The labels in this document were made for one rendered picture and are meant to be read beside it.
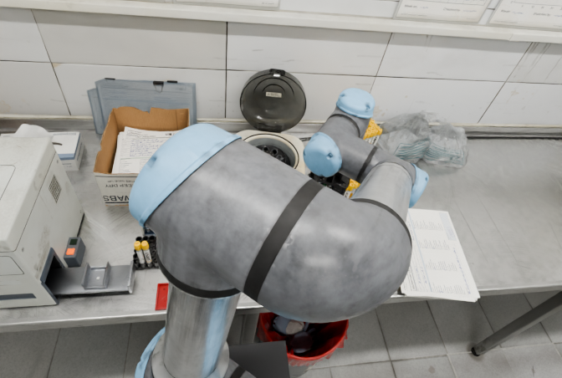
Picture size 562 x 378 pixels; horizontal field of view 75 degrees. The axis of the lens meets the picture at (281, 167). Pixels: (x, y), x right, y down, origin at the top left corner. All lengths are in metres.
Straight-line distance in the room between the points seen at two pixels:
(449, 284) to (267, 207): 0.95
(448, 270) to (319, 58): 0.76
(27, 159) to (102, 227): 0.31
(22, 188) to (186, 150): 0.62
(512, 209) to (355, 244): 1.27
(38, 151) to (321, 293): 0.79
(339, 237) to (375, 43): 1.05
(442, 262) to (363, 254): 0.93
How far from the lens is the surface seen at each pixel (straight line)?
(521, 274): 1.36
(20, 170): 0.94
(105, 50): 1.25
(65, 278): 1.06
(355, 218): 0.30
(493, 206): 1.49
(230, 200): 0.28
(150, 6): 1.13
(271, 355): 0.89
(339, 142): 0.66
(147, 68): 1.26
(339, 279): 0.28
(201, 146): 0.31
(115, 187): 1.13
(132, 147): 1.26
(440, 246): 1.24
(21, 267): 0.92
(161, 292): 1.02
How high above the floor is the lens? 1.80
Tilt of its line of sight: 46 degrees down
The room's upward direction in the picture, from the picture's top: 11 degrees clockwise
